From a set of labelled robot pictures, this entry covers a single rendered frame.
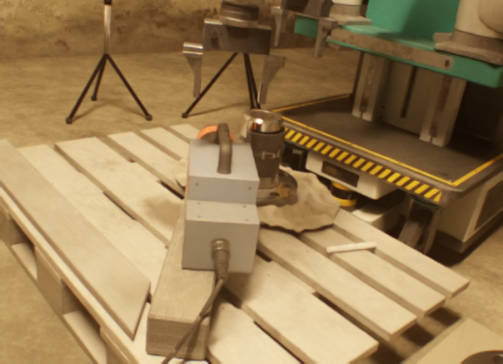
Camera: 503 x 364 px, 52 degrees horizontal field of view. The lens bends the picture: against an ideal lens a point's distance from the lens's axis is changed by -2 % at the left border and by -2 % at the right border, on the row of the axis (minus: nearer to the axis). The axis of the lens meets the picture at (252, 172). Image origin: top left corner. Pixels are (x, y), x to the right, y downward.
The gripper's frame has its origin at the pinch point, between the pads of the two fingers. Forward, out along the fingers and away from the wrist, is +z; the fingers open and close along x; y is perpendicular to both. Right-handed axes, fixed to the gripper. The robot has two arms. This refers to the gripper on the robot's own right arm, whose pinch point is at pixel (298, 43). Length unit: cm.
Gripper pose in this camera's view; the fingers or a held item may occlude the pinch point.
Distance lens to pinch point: 146.2
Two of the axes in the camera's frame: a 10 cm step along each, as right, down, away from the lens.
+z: -1.3, 9.1, 4.0
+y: 6.6, -2.1, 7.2
